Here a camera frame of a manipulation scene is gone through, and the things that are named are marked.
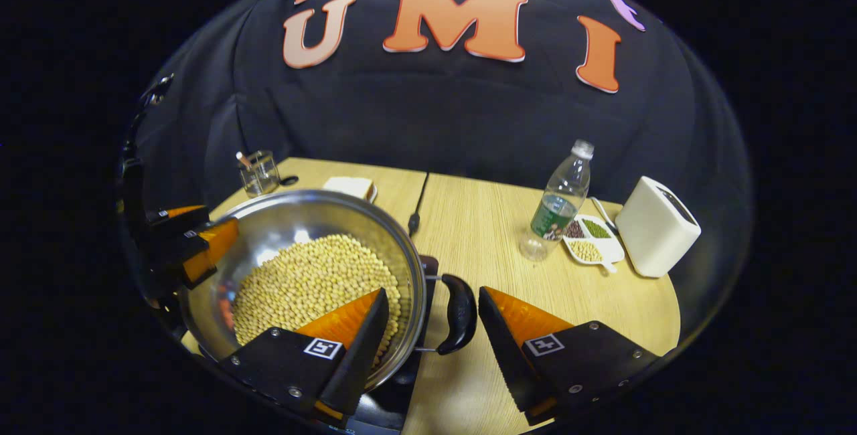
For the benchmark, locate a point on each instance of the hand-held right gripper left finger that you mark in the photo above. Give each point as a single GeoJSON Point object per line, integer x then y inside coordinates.
{"type": "Point", "coordinates": [361, 361]}

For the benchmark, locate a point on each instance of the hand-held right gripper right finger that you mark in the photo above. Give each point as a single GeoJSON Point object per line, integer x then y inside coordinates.
{"type": "Point", "coordinates": [499, 355]}

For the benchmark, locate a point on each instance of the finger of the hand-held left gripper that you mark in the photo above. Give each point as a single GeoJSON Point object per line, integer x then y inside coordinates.
{"type": "Point", "coordinates": [177, 219]}
{"type": "Point", "coordinates": [211, 251]}

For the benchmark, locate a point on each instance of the black induction cooktop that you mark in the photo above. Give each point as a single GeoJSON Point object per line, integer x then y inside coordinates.
{"type": "Point", "coordinates": [388, 408]}

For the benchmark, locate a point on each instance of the stainless steel pot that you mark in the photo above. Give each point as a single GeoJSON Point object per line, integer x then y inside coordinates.
{"type": "Point", "coordinates": [308, 214]}

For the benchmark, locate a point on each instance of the small glass cup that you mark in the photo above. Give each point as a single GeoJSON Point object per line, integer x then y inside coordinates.
{"type": "Point", "coordinates": [260, 175]}

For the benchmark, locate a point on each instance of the pile of soybeans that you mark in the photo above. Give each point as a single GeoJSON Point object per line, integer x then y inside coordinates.
{"type": "Point", "coordinates": [308, 281]}

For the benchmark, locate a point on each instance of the white divided bean tray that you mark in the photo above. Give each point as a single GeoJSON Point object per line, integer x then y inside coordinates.
{"type": "Point", "coordinates": [606, 247]}

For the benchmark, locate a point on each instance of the sandwich on plate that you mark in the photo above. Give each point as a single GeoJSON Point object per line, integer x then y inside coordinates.
{"type": "Point", "coordinates": [349, 187]}

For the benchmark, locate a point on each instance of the clear plastic water bottle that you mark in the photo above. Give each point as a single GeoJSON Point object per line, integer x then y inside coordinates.
{"type": "Point", "coordinates": [559, 211]}

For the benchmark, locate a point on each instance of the white toaster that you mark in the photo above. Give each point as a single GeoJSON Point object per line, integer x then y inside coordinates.
{"type": "Point", "coordinates": [653, 234]}

